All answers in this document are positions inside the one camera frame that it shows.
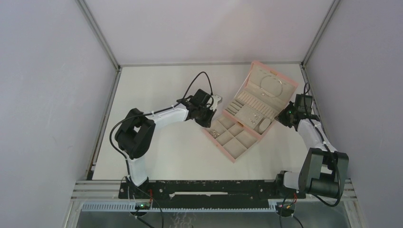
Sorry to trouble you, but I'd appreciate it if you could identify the pink jewelry box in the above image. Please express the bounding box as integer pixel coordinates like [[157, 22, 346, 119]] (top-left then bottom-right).
[[221, 60, 299, 141]]

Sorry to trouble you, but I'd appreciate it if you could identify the pink compartment tray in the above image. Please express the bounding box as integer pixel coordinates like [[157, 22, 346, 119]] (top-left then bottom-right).
[[203, 113, 264, 163]]

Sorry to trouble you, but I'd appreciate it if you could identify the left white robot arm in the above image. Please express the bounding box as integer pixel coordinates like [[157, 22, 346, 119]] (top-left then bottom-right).
[[109, 89, 222, 198]]

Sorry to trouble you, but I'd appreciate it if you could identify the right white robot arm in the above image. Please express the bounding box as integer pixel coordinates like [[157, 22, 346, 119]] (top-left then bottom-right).
[[274, 94, 349, 200]]

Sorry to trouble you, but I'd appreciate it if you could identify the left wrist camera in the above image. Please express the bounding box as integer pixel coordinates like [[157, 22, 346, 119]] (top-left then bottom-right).
[[210, 95, 222, 111]]

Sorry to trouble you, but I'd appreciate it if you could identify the right black cable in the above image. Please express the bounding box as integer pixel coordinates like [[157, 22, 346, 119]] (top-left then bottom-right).
[[278, 82, 343, 228]]

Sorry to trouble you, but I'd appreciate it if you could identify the black mounting rail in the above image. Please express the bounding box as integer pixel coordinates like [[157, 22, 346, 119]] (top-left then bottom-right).
[[118, 180, 306, 208]]

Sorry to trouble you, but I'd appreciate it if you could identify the white slotted cable duct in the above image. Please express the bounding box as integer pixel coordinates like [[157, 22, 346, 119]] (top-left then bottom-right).
[[81, 202, 277, 212]]

